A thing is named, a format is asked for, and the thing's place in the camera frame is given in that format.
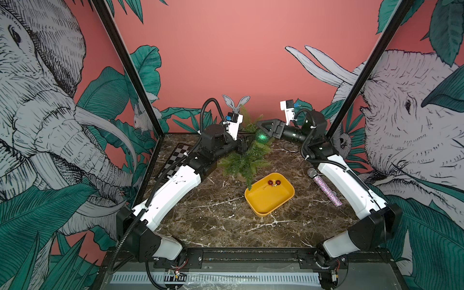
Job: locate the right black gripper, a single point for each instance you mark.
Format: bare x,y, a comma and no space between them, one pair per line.
279,128

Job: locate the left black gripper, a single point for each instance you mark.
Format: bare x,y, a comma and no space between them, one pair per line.
241,147

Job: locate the green glitter ball ornament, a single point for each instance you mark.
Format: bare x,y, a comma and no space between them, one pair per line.
262,138

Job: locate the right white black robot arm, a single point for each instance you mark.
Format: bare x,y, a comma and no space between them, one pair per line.
378,220

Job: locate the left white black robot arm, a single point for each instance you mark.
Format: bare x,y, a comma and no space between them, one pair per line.
136,227

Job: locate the small green christmas tree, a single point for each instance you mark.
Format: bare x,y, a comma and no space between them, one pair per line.
247,165

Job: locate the pink glitter microphone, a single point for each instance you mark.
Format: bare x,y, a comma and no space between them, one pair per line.
315,176

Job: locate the yellow plastic tray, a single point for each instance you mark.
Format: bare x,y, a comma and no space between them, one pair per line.
264,199

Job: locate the black white chessboard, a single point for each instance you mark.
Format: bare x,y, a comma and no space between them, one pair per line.
172,164

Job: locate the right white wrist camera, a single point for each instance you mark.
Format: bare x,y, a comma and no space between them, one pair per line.
288,107

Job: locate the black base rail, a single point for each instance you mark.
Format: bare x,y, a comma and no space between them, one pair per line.
305,258

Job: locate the white slotted cable duct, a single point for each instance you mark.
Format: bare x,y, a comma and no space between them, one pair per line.
197,278

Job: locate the right black frame post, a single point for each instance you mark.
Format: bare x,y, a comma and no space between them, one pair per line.
387,35

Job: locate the black frame post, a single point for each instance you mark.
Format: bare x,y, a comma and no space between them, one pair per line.
387,35
106,18

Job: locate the left black frame post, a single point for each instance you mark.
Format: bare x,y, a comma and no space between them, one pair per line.
106,18

